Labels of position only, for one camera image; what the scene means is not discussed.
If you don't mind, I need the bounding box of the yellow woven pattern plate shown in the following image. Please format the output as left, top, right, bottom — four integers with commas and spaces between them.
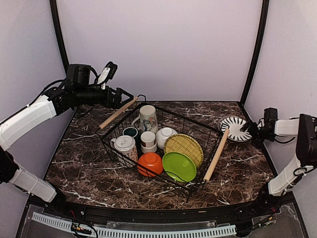
163, 134, 204, 168

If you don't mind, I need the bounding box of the black front rail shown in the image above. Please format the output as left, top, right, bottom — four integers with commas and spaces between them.
64, 202, 258, 224

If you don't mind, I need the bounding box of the dark green cup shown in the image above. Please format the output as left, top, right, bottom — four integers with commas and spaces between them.
122, 126, 139, 138

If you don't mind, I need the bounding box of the lime green plate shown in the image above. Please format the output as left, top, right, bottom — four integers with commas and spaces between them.
162, 152, 197, 182

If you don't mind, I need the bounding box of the white slotted cable duct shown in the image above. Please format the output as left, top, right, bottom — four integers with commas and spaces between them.
31, 212, 237, 238

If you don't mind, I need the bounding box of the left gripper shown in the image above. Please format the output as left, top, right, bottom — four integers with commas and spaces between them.
75, 85, 134, 109

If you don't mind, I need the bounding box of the white ribbed bowl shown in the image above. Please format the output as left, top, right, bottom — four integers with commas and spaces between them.
156, 127, 178, 149

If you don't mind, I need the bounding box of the black wire dish rack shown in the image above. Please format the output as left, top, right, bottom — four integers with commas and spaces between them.
101, 103, 223, 199

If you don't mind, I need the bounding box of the left wooden rack handle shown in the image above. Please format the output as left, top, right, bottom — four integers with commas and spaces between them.
99, 97, 138, 129

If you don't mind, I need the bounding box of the orange bowl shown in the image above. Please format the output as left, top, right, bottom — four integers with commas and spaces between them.
137, 152, 163, 177

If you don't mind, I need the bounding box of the white leaf pattern mug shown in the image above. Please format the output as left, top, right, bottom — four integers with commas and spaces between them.
110, 135, 138, 168

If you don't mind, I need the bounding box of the grey deer pattern plate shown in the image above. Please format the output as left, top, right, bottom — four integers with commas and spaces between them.
217, 116, 253, 143

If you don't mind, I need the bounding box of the right wooden rack handle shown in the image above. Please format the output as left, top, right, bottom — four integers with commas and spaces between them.
203, 128, 229, 181

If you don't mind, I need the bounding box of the wooden rack handle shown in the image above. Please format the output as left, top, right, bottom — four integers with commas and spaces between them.
99, 97, 138, 129
203, 128, 229, 181

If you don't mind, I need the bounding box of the white brown striped cup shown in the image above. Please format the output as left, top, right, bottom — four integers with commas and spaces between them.
140, 131, 157, 154

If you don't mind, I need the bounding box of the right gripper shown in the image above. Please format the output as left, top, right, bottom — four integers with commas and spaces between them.
240, 119, 275, 149

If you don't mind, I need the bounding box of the tall dragon pattern mug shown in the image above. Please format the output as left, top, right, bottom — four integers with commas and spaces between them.
131, 105, 159, 134

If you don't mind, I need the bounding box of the black white striped plate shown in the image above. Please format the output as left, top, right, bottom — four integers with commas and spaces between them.
219, 117, 252, 141

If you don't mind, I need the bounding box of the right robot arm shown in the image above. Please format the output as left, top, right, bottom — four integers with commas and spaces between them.
240, 108, 317, 215

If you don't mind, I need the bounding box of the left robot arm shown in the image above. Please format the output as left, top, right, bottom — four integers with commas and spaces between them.
0, 61, 137, 216

